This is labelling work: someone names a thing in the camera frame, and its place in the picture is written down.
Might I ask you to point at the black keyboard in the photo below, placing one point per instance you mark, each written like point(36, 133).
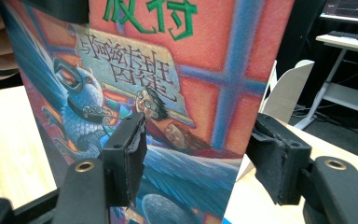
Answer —
point(354, 36)

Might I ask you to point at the white desk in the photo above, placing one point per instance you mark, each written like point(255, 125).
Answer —
point(351, 93)

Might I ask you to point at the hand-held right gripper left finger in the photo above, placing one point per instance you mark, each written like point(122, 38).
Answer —
point(122, 155)

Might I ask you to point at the orange and blue illustrated book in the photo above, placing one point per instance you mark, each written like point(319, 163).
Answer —
point(214, 46)

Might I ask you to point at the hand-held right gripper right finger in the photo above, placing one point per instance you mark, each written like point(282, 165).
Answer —
point(279, 161)

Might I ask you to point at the dark monitor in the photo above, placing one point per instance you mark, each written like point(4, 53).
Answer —
point(351, 9)

